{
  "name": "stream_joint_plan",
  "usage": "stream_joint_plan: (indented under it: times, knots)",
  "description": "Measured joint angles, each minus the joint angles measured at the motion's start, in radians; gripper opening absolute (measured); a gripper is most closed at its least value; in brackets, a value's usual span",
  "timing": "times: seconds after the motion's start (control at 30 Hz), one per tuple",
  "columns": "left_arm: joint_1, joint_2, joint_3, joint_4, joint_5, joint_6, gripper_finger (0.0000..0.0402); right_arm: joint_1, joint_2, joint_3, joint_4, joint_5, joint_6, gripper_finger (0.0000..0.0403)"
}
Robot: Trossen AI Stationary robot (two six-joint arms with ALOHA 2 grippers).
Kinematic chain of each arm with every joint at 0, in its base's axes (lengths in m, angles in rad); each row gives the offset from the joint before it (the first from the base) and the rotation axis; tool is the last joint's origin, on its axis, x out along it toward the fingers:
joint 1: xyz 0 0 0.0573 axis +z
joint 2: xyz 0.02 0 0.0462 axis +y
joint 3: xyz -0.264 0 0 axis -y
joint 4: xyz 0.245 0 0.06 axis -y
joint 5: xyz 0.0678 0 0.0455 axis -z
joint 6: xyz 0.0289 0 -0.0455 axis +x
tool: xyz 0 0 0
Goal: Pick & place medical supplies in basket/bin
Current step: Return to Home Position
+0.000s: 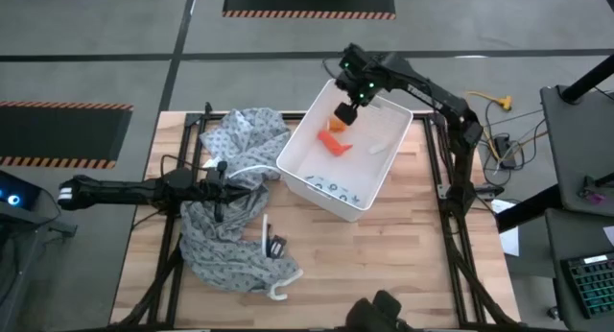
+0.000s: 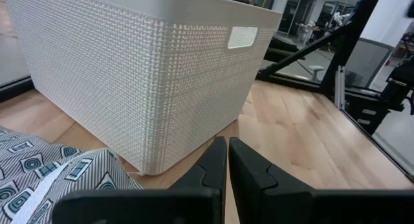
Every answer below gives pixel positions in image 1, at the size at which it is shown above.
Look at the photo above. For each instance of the small black device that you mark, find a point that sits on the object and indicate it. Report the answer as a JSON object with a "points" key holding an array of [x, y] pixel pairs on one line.
{"points": [[276, 246]]}

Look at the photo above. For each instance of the black side desk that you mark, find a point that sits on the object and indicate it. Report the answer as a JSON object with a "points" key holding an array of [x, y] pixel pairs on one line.
{"points": [[580, 149]]}

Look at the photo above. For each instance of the grey patterned hospital gown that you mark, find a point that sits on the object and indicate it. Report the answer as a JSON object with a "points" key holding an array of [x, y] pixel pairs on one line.
{"points": [[225, 255]]}

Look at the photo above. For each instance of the white perforated plastic basket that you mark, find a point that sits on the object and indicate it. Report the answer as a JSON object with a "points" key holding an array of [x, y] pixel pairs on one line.
{"points": [[364, 178]]}

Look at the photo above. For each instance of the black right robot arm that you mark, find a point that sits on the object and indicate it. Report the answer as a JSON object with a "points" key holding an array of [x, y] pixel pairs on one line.
{"points": [[432, 94]]}

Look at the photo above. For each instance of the black table-level camera mount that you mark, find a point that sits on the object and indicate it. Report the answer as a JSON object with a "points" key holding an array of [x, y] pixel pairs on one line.
{"points": [[376, 313]]}

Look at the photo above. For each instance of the white paper sheet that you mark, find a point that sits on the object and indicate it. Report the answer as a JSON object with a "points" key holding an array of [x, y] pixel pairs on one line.
{"points": [[509, 236]]}

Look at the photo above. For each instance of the black power strip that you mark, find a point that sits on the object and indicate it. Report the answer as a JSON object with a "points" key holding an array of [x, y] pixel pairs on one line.
{"points": [[504, 149]]}

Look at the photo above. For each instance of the black keypad green keys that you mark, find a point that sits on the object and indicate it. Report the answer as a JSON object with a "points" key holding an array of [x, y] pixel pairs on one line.
{"points": [[592, 284]]}

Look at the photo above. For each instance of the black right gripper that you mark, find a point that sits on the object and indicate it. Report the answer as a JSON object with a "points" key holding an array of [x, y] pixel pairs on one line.
{"points": [[346, 113]]}

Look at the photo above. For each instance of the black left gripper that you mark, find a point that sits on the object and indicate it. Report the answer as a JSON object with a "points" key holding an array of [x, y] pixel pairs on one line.
{"points": [[206, 190]]}

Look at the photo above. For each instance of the black box blue light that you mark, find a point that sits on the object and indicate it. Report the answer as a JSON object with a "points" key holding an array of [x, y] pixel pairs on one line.
{"points": [[16, 190]]}

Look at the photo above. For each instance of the black metal table frame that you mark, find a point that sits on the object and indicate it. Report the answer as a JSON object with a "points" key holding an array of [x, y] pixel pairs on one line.
{"points": [[453, 255]]}

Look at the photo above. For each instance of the orange toy piece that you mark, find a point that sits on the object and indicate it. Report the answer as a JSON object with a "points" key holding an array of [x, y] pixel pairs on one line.
{"points": [[333, 142]]}

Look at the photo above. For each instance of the black stand pole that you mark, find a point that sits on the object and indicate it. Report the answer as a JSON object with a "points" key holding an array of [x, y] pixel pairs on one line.
{"points": [[590, 80]]}

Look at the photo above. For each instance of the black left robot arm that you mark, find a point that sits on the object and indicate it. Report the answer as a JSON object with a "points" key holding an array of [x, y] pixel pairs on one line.
{"points": [[120, 193]]}

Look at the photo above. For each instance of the small white tube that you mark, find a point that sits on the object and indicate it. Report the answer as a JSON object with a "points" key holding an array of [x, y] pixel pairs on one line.
{"points": [[379, 147]]}

